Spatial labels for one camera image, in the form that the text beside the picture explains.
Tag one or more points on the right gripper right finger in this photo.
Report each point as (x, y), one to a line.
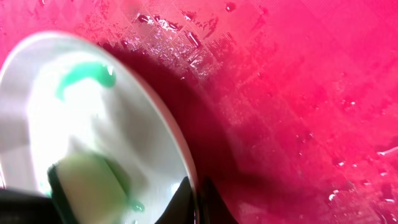
(212, 208)

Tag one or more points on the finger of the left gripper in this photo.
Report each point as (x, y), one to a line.
(20, 208)

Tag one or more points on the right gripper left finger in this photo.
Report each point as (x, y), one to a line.
(181, 208)

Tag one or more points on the green yellow scrub sponge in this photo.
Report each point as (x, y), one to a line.
(89, 188)

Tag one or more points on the white plate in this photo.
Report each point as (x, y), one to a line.
(62, 95)

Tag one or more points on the red plastic tray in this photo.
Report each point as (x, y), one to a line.
(288, 106)

